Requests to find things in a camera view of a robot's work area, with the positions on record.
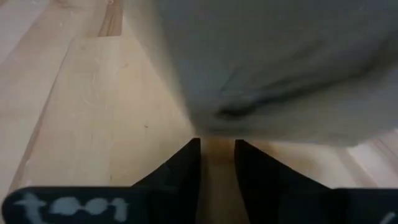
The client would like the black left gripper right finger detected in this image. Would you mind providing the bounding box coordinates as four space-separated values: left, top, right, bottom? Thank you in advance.
234 139 333 224

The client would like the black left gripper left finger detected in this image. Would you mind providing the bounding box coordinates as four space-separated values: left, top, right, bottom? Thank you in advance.
132 137 202 224

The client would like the white and green cardboard box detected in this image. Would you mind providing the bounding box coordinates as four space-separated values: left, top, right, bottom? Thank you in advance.
123 0 398 149

